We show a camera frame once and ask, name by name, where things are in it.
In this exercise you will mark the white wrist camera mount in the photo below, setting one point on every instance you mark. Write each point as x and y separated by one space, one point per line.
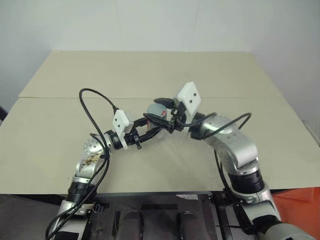
120 122
190 96

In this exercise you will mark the small jar with red label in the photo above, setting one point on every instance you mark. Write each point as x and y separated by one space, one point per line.
151 126

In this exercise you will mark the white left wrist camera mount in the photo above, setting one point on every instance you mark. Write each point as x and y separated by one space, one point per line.
120 122

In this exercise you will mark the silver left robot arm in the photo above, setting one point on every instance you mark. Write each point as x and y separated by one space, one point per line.
91 150

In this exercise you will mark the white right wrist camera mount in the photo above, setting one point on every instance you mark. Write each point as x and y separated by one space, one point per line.
190 96

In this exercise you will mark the orange box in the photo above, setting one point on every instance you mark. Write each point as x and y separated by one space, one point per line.
297 207

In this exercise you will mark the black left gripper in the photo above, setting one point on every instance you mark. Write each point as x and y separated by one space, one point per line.
132 138

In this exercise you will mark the dark rounded shape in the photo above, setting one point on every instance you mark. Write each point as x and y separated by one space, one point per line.
187 225
130 222

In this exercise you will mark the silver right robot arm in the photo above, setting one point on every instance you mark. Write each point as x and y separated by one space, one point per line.
237 147

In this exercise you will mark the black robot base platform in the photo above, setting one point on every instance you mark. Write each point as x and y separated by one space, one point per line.
160 212

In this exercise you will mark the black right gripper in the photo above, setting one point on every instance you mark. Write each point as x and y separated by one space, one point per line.
178 117

